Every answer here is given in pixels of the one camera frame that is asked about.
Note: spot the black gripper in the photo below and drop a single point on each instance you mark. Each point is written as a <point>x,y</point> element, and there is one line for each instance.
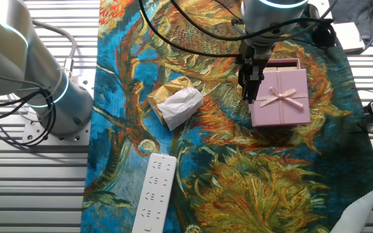
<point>253,56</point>

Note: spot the pink ribboned casing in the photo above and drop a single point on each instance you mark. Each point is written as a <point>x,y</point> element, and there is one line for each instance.
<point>280,110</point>

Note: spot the pink inner box drawer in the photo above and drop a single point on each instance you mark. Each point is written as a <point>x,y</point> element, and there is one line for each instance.
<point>283,60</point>

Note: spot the gold foil box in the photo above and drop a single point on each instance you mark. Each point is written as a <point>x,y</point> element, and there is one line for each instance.
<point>167,90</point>

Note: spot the white flat box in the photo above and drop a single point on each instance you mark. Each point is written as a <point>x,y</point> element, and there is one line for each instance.
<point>348,35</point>

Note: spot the white tissue paper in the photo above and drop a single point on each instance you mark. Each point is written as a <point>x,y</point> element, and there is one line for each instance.
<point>181,106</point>

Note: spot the sunflower painting cloth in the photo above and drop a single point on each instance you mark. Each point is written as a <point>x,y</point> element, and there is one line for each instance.
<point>238,178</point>

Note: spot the dark grey cloth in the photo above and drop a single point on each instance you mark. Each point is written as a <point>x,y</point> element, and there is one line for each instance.
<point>358,13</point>

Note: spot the white power strip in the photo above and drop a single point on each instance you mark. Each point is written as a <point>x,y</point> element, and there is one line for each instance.
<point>155,194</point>

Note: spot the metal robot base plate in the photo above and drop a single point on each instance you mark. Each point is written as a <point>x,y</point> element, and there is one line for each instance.
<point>83,81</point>

